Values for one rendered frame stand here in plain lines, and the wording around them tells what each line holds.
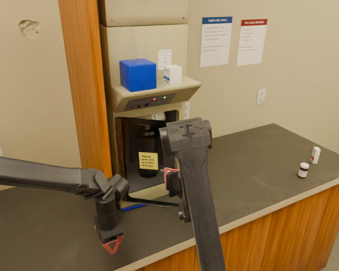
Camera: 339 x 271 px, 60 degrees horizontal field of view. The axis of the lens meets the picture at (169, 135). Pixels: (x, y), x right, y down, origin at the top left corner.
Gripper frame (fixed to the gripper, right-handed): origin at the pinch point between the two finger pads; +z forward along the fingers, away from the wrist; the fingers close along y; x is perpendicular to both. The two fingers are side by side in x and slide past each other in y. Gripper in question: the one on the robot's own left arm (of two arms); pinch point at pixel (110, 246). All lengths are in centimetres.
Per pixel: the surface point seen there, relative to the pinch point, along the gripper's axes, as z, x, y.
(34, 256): 15.4, 23.0, 22.9
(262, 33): -49, -129, 76
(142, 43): -56, -27, 33
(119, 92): -41, -15, 25
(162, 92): -40, -30, 23
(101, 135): -26.8, -6.7, 24.3
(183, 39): -56, -45, 33
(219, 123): 8, -100, 77
